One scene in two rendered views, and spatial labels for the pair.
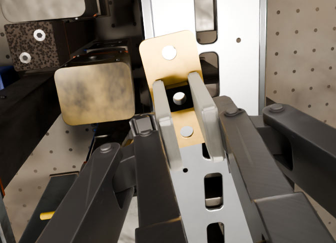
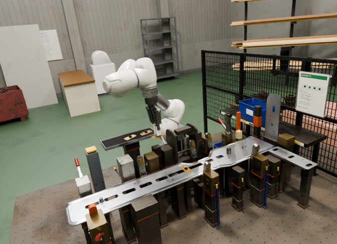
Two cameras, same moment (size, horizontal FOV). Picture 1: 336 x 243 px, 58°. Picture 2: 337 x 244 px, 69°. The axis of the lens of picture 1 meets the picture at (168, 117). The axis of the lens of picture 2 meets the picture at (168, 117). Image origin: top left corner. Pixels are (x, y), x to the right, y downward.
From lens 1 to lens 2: 1.43 m
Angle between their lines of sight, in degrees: 82
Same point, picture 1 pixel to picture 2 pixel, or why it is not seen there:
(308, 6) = not seen: outside the picture
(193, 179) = (132, 186)
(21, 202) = not seen: hidden behind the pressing
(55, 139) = not seen: hidden behind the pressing
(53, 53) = (156, 148)
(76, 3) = (165, 150)
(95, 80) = (153, 154)
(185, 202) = (124, 187)
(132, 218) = (127, 160)
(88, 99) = (149, 154)
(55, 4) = (163, 148)
